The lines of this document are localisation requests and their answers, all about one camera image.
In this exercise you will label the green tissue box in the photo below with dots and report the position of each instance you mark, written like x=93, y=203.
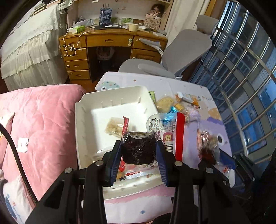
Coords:
x=77, y=29

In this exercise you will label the white plastic storage box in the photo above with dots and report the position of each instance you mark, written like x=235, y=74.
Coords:
x=103, y=116

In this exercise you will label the clear nut packet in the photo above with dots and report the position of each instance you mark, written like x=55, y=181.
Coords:
x=208, y=143

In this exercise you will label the pile of assorted snacks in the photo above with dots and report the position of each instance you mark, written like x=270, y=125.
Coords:
x=172, y=103

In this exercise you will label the blue gift bag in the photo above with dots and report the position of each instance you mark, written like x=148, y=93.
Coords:
x=105, y=16

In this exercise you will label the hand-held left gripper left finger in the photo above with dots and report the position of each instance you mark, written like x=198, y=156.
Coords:
x=115, y=163

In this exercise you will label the waste bin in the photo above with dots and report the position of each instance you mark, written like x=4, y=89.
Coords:
x=105, y=52

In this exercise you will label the grey office chair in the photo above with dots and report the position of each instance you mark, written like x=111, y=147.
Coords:
x=183, y=53

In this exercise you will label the metal window grille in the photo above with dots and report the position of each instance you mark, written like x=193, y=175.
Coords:
x=248, y=64

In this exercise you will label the pink blanket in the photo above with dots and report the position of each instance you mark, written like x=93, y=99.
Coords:
x=43, y=120

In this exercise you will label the cartoon printed bedding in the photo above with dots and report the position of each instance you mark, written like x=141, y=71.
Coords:
x=13, y=198

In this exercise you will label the wooden shelf hutch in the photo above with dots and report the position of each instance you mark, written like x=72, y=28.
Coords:
x=129, y=10

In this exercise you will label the white lace cover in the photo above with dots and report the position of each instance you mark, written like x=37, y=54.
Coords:
x=28, y=47

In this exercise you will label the white plastic bag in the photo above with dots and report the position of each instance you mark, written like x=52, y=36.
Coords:
x=85, y=22

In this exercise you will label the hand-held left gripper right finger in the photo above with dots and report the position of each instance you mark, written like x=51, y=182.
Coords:
x=162, y=163

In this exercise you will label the cardboard box on desk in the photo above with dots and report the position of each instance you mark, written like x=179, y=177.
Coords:
x=152, y=21

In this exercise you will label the cartoon printed tablecloth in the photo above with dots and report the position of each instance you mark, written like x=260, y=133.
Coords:
x=129, y=78

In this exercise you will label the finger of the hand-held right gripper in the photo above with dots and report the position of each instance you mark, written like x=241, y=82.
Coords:
x=203, y=162
x=226, y=159

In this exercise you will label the floral cloth bag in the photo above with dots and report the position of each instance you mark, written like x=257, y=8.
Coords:
x=66, y=3

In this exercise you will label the dark seaweed packet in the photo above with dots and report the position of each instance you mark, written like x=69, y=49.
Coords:
x=139, y=150

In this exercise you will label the puffed rice packet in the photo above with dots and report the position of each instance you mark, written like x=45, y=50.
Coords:
x=113, y=129

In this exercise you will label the red and white packet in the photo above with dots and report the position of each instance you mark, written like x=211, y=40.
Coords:
x=172, y=129

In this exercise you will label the wooden desk with drawers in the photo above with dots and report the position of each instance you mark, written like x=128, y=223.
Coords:
x=107, y=41

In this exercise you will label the doll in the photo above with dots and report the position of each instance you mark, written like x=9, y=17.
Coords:
x=156, y=9

